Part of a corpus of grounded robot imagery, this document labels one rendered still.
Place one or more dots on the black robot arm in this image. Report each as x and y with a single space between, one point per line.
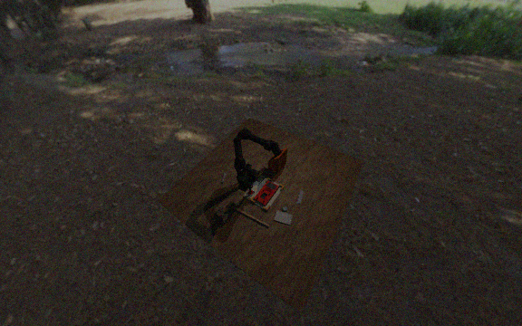
243 175

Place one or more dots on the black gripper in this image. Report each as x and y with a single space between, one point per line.
251 179

